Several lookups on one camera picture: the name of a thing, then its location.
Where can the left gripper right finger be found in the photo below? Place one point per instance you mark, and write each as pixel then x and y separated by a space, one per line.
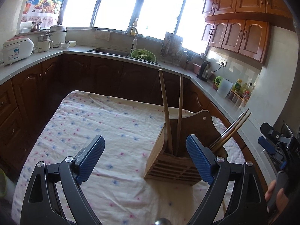
pixel 247 204

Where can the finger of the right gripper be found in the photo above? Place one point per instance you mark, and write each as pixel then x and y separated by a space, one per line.
pixel 283 136
pixel 275 155

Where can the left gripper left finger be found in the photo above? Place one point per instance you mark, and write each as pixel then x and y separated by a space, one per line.
pixel 41 204

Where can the wooden chopstick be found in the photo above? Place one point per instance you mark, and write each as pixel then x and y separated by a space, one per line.
pixel 166 113
pixel 179 119

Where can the person's right hand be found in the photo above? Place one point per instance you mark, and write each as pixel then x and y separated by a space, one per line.
pixel 281 200

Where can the condiment bottles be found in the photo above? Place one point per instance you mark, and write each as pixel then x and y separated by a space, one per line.
pixel 240 93

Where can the white plastic jug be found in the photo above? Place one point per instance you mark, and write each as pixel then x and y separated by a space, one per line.
pixel 224 87

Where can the green cup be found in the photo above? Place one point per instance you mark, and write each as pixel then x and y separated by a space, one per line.
pixel 217 81

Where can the wooden utensil holder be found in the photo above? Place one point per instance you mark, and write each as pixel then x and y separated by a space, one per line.
pixel 169 160

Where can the white floral tablecloth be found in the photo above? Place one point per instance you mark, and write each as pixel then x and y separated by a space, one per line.
pixel 116 190

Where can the steel spoon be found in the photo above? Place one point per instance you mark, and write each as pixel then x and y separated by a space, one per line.
pixel 162 221

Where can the electric kettle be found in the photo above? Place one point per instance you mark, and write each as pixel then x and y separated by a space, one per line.
pixel 203 73

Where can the upper wooden cabinets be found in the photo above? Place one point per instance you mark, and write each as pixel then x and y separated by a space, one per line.
pixel 244 26

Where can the dish drying rack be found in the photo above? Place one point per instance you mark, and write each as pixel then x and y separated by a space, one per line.
pixel 172 47

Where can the green vegetable bowl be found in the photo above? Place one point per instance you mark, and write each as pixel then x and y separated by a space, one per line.
pixel 143 54

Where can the white rice cooker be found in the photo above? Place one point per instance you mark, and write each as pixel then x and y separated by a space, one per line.
pixel 16 49

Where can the white small cooker pot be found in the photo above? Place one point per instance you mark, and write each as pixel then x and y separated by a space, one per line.
pixel 44 43

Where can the large white steamer pot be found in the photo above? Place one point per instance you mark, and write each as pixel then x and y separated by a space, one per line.
pixel 58 34

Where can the tropical fruit poster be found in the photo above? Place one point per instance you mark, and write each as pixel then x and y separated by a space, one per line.
pixel 45 12

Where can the wall power socket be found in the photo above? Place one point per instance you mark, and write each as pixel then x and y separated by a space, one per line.
pixel 222 62

